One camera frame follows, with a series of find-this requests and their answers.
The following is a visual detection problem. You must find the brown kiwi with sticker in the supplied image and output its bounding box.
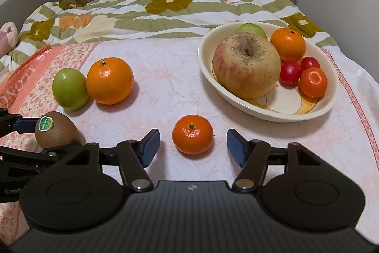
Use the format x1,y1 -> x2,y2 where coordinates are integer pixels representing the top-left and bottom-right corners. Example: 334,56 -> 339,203
35,112 -> 81,149

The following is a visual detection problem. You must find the small mandarin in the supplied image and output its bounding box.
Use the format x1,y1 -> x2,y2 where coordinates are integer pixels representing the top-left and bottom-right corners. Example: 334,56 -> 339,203
171,114 -> 213,155
299,67 -> 328,99

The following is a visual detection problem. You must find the large green apple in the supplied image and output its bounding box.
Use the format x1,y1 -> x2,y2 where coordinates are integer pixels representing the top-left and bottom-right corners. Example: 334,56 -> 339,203
52,68 -> 89,111

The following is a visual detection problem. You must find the large orange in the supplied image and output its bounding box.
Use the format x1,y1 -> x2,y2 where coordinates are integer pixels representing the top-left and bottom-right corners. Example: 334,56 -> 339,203
86,57 -> 134,105

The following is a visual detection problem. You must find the large yellow-red apple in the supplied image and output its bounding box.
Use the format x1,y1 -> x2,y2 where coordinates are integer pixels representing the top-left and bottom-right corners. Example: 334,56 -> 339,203
212,33 -> 281,99

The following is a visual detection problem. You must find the red cherry tomato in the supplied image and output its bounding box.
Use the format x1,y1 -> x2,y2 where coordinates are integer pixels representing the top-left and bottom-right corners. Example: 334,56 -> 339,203
280,60 -> 302,85
300,56 -> 320,71

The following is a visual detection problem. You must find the cream oval dish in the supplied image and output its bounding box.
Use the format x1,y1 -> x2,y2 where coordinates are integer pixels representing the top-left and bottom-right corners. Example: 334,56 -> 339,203
197,22 -> 339,123

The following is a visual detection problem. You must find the pink floral bed sheet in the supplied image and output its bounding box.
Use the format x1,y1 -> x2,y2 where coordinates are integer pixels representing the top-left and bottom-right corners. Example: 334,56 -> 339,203
1,38 -> 378,242

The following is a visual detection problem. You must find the pink plush toy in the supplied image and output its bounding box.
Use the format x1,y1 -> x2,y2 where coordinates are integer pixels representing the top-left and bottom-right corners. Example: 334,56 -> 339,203
0,22 -> 19,57

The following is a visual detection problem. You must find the grey headboard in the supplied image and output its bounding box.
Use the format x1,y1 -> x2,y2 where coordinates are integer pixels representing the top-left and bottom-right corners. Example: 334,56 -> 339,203
0,0 -> 50,31

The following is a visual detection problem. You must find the small orange in dish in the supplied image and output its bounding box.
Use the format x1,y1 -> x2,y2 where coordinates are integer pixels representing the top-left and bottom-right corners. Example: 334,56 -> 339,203
270,28 -> 307,62

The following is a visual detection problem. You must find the floral striped duvet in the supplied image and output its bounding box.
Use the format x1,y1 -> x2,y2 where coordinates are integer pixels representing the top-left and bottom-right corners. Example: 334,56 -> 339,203
1,0 -> 335,69

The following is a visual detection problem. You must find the small green apple in dish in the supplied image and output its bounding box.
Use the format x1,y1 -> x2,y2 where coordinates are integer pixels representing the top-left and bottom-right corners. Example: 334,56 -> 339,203
236,23 -> 267,39

